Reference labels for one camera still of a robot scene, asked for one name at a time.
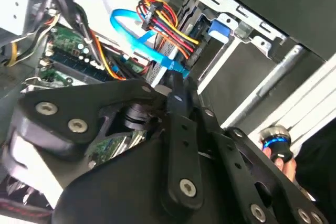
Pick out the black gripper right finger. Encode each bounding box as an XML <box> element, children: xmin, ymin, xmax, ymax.
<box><xmin>185</xmin><ymin>77</ymin><xmax>330</xmax><ymax>224</ymax></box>

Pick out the round black tool blue ring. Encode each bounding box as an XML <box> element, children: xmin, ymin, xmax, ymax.
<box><xmin>259</xmin><ymin>125</ymin><xmax>293</xmax><ymax>163</ymax></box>

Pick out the blue wire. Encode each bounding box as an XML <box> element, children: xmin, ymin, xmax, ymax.
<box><xmin>109</xmin><ymin>8</ymin><xmax>191</xmax><ymax>79</ymax></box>

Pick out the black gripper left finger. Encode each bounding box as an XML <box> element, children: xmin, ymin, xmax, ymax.
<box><xmin>10</xmin><ymin>71</ymin><xmax>207</xmax><ymax>211</ymax></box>

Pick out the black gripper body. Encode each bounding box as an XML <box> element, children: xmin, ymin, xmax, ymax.
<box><xmin>51</xmin><ymin>137</ymin><xmax>249</xmax><ymax>224</ymax></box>

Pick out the person's hand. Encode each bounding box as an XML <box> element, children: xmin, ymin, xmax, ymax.
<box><xmin>262</xmin><ymin>146</ymin><xmax>298</xmax><ymax>183</ymax></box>

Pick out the hard disk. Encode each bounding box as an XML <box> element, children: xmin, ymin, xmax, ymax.
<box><xmin>145</xmin><ymin>0</ymin><xmax>231</xmax><ymax>87</ymax></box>

